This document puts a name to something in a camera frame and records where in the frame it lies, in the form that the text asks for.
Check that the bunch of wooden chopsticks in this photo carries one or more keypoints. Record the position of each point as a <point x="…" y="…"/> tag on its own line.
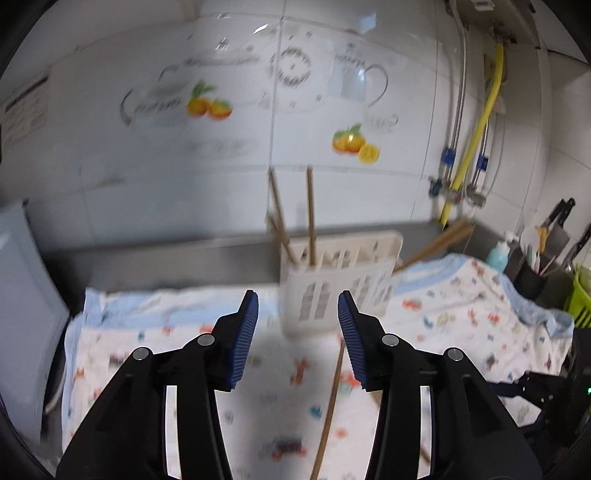
<point x="311" y="217"/>

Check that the beige plastic chopstick holder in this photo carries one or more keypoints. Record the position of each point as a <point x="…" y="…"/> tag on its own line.
<point x="341" y="290"/>

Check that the blue soap pump bottle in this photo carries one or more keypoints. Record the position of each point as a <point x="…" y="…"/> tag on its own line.
<point x="497" y="256"/>

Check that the black utensil cup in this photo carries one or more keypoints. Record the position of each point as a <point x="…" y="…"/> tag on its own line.
<point x="531" y="281"/>

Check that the cartoon printed white blanket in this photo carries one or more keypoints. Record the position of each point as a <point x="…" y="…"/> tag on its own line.
<point x="461" y="314"/>

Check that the single wooden chopstick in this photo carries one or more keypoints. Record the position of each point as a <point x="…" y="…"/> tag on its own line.
<point x="330" y="401"/>

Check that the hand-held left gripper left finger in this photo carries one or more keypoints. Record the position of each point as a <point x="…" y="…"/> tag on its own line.
<point x="242" y="341"/>

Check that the white wall notice sticker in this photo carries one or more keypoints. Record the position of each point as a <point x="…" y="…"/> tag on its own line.
<point x="25" y="110"/>

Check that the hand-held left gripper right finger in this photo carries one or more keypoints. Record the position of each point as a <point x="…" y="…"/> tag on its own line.
<point x="353" y="341"/>

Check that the metal pipe valve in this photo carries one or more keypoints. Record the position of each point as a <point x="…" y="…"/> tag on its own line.
<point x="475" y="197"/>

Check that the yellow bottle brush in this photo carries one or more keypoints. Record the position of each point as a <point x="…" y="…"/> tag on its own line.
<point x="541" y="237"/>

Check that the white spatula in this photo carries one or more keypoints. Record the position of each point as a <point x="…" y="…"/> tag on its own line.
<point x="527" y="237"/>

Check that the green plastic dish rack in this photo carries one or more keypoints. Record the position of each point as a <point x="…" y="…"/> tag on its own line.
<point x="579" y="300"/>

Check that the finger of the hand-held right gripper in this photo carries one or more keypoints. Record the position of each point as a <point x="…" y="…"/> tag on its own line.
<point x="540" y="387"/>
<point x="542" y="427"/>

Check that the white microwave oven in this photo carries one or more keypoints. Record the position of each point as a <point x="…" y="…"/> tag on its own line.
<point x="27" y="314"/>

